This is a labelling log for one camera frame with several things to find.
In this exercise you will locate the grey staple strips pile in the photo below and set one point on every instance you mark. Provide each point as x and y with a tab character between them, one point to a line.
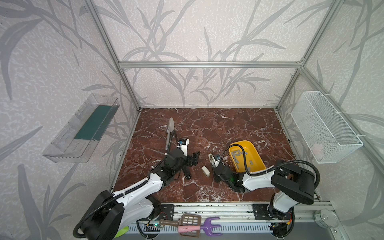
238	158

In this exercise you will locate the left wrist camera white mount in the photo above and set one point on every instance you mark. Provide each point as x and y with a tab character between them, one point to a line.
183	145

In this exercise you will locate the clear plastic wall bin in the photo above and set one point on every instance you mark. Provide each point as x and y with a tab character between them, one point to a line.
78	139

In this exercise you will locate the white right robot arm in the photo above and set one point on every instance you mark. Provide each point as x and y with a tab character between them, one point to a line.
295	180

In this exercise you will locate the grey toy trowel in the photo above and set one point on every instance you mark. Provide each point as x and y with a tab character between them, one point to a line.
169	130

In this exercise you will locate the brown toy spatula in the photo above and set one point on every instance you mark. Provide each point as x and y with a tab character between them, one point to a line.
185	220

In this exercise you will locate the white wire mesh basket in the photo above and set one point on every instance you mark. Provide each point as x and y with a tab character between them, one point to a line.
327	134

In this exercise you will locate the yellow plastic tray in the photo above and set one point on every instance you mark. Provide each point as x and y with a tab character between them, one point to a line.
248	145

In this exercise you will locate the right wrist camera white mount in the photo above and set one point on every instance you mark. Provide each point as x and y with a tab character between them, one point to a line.
215	159

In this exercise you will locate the purple toy fork pink handle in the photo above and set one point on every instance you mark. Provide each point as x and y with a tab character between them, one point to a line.
207	227

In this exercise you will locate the round grey metal disc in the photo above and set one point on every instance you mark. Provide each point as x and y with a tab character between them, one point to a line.
326	219

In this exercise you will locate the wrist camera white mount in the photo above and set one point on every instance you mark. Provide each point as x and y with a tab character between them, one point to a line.
215	159
183	145

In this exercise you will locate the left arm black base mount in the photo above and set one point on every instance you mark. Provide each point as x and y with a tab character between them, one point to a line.
161	211

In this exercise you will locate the green toy shovel yellow handle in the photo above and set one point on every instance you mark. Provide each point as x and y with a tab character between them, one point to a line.
122	232

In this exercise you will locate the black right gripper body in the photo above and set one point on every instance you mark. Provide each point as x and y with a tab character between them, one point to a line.
218	169

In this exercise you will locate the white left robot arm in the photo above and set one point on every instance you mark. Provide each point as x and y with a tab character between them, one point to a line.
111	212

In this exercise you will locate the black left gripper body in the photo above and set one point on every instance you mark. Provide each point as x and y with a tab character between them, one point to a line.
186	162

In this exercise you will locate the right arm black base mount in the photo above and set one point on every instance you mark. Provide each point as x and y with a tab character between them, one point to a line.
263	212

